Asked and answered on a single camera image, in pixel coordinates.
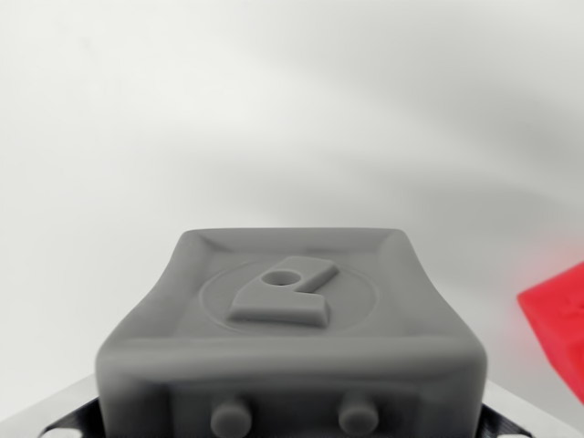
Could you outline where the black-padded silver gripper left finger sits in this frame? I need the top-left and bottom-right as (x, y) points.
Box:
(0, 374), (105, 438)

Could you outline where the black-padded silver gripper right finger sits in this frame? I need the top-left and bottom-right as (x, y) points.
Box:
(478, 379), (584, 438)

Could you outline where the red embossed cube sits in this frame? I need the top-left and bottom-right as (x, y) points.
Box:
(516, 259), (584, 405)

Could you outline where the grey embossed cube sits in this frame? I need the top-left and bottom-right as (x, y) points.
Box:
(94, 226), (491, 438)

